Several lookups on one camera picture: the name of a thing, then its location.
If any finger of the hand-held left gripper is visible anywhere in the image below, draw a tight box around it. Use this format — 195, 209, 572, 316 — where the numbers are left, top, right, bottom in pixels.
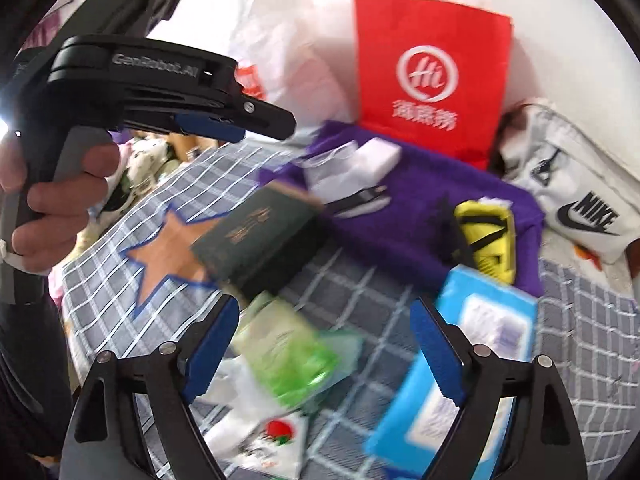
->
220, 92, 297, 141
174, 113, 247, 144

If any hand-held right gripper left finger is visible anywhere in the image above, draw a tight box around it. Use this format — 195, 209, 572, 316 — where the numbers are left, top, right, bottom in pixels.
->
62, 294, 241, 480

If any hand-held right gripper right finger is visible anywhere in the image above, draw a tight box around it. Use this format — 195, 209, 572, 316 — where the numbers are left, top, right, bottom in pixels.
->
410, 297, 588, 480

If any white face mask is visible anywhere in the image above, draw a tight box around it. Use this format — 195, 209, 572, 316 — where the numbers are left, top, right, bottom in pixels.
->
299, 142, 362, 192

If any green packet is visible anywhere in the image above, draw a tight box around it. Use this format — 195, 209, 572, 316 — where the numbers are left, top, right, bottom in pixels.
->
234, 292, 367, 412

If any white plastic bag red print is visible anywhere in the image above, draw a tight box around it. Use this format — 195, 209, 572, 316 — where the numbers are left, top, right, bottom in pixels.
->
199, 354, 310, 480

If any white sponge block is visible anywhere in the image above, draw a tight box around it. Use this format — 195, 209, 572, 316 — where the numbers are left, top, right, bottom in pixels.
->
349, 139, 404, 182

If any yellow pouch with black straps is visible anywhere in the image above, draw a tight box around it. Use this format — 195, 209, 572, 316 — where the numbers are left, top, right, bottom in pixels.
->
434, 198, 517, 285

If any black strap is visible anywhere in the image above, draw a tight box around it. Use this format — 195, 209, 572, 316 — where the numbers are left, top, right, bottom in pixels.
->
329, 184, 392, 220

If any person's left forearm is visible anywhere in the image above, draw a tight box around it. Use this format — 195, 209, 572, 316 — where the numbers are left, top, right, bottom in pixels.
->
0, 260, 76, 480

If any person's left hand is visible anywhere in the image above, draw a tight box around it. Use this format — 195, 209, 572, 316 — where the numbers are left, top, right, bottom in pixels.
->
0, 125, 122, 275

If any blue wet wipes pack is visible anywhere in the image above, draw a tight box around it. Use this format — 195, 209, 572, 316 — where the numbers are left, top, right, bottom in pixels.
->
364, 265, 542, 480

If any white plastic shopping bag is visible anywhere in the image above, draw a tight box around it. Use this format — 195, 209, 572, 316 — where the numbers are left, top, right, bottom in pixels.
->
229, 0, 352, 127

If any grey checkered bedsheet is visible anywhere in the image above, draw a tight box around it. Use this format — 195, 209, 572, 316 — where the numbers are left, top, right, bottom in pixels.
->
52, 137, 640, 480

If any dark green tin box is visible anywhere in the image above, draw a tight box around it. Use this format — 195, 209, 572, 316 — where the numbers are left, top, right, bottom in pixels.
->
192, 182, 327, 302

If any purple cloth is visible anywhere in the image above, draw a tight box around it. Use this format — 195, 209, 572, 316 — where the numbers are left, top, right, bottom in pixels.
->
257, 120, 547, 299

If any red paper bag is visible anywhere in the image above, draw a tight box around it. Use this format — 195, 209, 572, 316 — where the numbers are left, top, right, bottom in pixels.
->
352, 0, 515, 172

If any grey waist bag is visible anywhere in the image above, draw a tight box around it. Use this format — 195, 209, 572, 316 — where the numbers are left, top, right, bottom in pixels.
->
492, 99, 640, 267

